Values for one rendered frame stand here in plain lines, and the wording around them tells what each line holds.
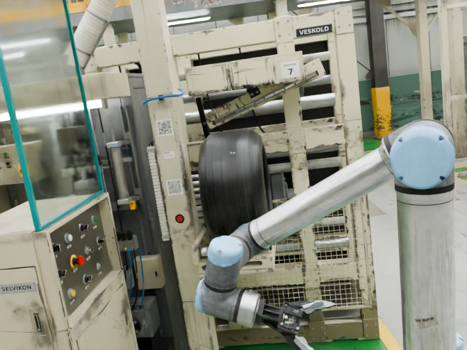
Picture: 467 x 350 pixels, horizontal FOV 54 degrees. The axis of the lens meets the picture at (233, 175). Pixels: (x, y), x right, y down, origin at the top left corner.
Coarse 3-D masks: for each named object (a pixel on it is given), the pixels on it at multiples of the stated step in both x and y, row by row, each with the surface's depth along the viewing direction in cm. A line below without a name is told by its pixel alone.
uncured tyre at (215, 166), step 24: (216, 144) 208; (240, 144) 205; (216, 168) 201; (240, 168) 199; (264, 168) 242; (216, 192) 200; (240, 192) 198; (264, 192) 203; (216, 216) 202; (240, 216) 201
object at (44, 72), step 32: (0, 0) 147; (32, 0) 166; (64, 0) 190; (0, 32) 145; (32, 32) 163; (64, 32) 187; (0, 64) 143; (32, 64) 161; (64, 64) 184; (32, 96) 159; (64, 96) 181; (32, 128) 156; (64, 128) 178; (32, 160) 154; (64, 160) 176; (96, 160) 203; (32, 192) 151; (64, 192) 173; (96, 192) 200
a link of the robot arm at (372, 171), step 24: (432, 120) 102; (384, 144) 106; (360, 168) 110; (384, 168) 107; (312, 192) 118; (336, 192) 114; (360, 192) 112; (264, 216) 127; (288, 216) 121; (312, 216) 118; (264, 240) 126
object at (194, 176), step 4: (192, 172) 274; (196, 172) 274; (192, 176) 262; (196, 176) 261; (192, 180) 275; (196, 180) 275; (196, 184) 261; (196, 188) 263; (196, 192) 276; (196, 196) 262; (196, 200) 265; (200, 200) 264; (196, 204) 265; (200, 204) 277; (200, 208) 264; (200, 212) 266; (200, 216) 266; (200, 220) 265
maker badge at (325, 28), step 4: (328, 24) 252; (300, 28) 254; (304, 28) 254; (308, 28) 254; (312, 28) 254; (316, 28) 253; (320, 28) 253; (324, 28) 253; (328, 28) 253; (296, 32) 255; (300, 32) 255; (304, 32) 254; (308, 32) 254; (312, 32) 254; (316, 32) 254; (320, 32) 253; (324, 32) 253; (328, 32) 253; (296, 36) 255; (300, 36) 255
